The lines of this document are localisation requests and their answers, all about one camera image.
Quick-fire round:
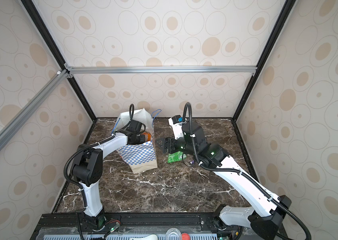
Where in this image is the green chips snack packet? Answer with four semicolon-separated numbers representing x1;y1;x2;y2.
168;152;186;163

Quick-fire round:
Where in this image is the orange Fox's candy packet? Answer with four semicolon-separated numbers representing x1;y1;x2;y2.
142;132;152;142

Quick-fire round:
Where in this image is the blue checkered paper bag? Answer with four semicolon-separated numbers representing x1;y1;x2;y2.
112;104;158;174

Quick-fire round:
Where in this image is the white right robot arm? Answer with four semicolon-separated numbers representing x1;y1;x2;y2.
160;102;312;240

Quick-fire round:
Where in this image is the clear plastic bottle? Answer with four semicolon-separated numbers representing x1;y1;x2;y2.
165;228;182;240

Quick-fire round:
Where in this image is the red cap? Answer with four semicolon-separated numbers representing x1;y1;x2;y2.
181;233;190;240

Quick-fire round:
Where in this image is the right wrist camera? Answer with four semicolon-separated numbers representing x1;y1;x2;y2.
169;115;185;140

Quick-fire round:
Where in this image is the horizontal aluminium rail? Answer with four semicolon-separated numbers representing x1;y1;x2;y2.
68;66;257;74

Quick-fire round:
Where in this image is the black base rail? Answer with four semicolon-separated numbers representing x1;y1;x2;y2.
31;213;254;240

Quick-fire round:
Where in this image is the left slanted aluminium rail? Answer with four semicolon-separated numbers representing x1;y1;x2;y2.
0;70;68;151

